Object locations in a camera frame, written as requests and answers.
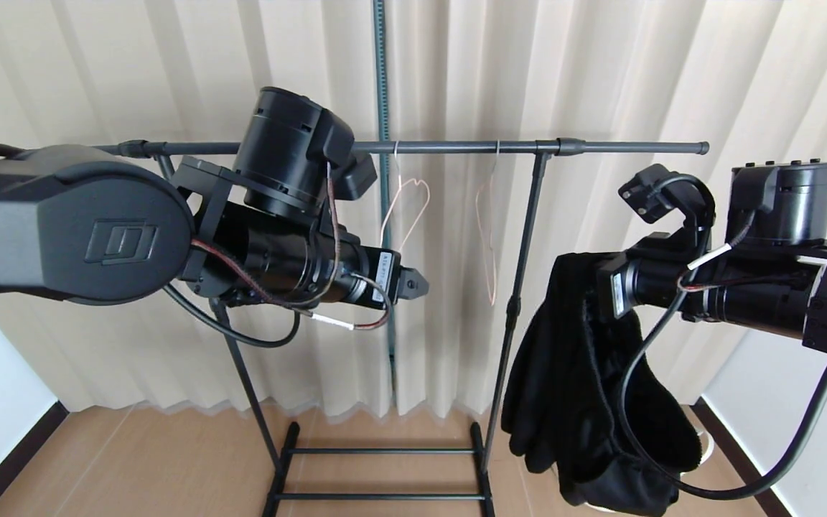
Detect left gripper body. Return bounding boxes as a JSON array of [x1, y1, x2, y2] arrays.
[[193, 203, 403, 312]]

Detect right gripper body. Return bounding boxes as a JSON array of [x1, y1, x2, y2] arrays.
[[597, 248, 821, 338]]

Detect pink clothes hanger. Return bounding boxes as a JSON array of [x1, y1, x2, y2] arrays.
[[379, 141, 431, 250], [475, 141, 503, 307]]

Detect black shorts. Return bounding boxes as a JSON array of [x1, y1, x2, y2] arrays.
[[501, 251, 704, 516]]

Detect white laundry basket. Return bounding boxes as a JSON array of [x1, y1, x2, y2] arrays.
[[679, 429, 715, 478]]

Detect black clothes rack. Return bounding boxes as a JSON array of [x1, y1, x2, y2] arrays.
[[94, 139, 710, 517]]

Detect window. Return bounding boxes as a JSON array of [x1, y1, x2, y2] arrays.
[[374, 0, 397, 392]]

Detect beige curtain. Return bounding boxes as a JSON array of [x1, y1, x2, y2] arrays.
[[0, 0, 387, 419], [388, 0, 827, 419]]

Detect black cable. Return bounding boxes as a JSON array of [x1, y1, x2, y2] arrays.
[[617, 172, 827, 501], [162, 284, 302, 350]]

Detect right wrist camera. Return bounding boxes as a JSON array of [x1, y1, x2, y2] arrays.
[[618, 164, 718, 253]]

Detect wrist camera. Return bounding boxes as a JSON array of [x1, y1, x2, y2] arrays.
[[319, 118, 379, 201], [618, 164, 718, 253]]

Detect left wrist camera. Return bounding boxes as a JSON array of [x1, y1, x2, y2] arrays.
[[319, 118, 379, 201]]

